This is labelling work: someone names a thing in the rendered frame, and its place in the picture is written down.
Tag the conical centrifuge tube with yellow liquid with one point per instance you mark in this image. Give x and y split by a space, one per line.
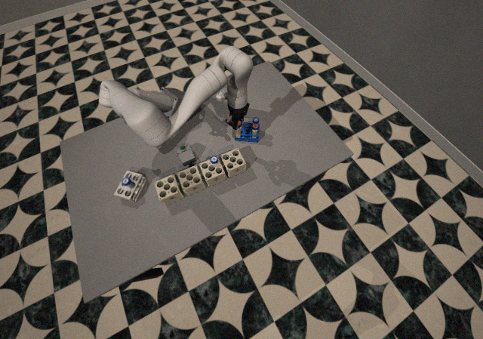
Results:
238 132
255 127

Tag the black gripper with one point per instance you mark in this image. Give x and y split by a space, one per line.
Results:
236 115

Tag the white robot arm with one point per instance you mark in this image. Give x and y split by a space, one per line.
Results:
145 116

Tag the blue sample tube rack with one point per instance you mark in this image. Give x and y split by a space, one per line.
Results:
246 133

